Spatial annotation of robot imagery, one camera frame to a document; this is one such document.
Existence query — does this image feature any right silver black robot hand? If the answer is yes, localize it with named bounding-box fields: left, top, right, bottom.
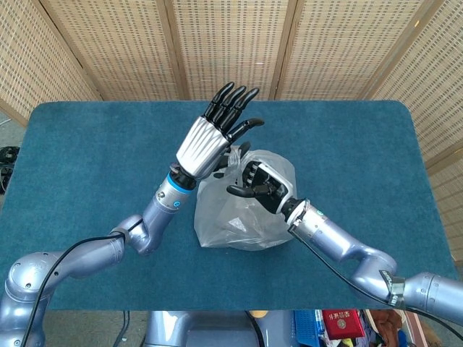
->
left=226, top=141, right=299, bottom=215

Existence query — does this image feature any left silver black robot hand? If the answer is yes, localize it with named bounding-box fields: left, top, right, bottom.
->
left=175, top=82, right=266, bottom=181

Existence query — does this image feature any clear plastic bag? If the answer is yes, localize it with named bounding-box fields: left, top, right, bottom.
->
left=194, top=144, right=298, bottom=252

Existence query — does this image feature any woven bamboo folding screen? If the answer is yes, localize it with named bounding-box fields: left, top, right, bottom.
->
left=0, top=0, right=463, bottom=261

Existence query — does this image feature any blue table cloth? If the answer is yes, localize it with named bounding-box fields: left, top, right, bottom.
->
left=0, top=100, right=458, bottom=312

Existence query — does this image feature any blue plastic basket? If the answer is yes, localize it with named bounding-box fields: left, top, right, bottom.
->
left=293, top=309, right=323, bottom=347

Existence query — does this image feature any red booklet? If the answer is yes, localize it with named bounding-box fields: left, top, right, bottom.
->
left=321, top=309, right=365, bottom=341

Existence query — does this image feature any silver-blue robot torso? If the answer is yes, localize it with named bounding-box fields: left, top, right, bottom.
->
left=143, top=310, right=294, bottom=347

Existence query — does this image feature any brown cloth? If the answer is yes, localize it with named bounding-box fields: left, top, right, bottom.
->
left=371, top=309, right=408, bottom=341

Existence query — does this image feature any black floor equipment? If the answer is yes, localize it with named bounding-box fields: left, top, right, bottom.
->
left=0, top=145, right=21, bottom=193

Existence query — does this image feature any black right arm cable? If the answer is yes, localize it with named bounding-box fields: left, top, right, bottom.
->
left=288, top=205, right=463, bottom=341

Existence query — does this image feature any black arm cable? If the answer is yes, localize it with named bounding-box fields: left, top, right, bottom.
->
left=288, top=205, right=463, bottom=341
left=20, top=219, right=143, bottom=347

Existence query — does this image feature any grey strap on right arm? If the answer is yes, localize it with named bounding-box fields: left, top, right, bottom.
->
left=378, top=269, right=407, bottom=309

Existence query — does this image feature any black floor cable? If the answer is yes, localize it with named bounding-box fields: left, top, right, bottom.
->
left=114, top=310, right=132, bottom=343

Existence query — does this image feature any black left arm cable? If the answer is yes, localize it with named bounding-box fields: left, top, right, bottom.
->
left=20, top=219, right=143, bottom=347

